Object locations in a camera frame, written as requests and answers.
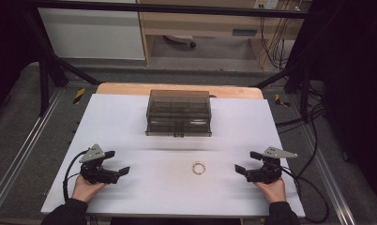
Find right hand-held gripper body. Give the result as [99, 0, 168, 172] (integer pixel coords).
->
[245, 145, 299, 185]

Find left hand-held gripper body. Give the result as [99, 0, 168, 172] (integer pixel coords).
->
[78, 143, 120, 185]

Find person's right hand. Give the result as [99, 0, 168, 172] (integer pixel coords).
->
[253, 176, 288, 204]

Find person's left hand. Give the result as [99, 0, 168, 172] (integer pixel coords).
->
[71, 173, 107, 204]

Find white board sheet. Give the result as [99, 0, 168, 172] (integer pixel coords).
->
[40, 93, 307, 218]

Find yellow black tape marker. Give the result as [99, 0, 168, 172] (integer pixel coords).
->
[274, 93, 292, 108]
[72, 87, 86, 105]

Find wooden table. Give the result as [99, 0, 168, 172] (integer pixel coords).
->
[96, 82, 264, 100]

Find smoky transparent drawer box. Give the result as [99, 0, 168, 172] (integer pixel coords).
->
[144, 89, 214, 139]

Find white cabinet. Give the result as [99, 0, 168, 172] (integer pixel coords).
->
[37, 0, 146, 61]

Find chair base with caster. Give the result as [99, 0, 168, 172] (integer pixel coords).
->
[163, 34, 198, 49]

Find light wooden desk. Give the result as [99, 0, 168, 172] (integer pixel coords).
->
[135, 0, 312, 67]

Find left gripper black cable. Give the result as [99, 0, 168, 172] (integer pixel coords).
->
[62, 149, 90, 203]

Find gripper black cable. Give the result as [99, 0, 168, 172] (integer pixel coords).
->
[62, 149, 90, 203]
[280, 166, 330, 224]

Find small white ring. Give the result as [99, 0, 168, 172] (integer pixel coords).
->
[191, 160, 206, 176]

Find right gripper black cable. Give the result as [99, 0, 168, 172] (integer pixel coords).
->
[280, 166, 330, 224]

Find aluminium floor rail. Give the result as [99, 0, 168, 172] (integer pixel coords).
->
[297, 123, 357, 225]
[0, 89, 65, 214]

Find black floor cables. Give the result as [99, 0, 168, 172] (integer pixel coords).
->
[275, 90, 326, 135]

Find black metal frame stand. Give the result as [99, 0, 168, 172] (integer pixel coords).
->
[21, 8, 102, 117]
[253, 46, 325, 124]

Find hanging black cables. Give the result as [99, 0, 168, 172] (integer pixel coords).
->
[259, 15, 293, 71]

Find white wall socket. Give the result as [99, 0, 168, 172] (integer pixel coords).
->
[252, 0, 280, 10]

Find black horizontal frame bar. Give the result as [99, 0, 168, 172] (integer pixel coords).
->
[26, 0, 310, 20]

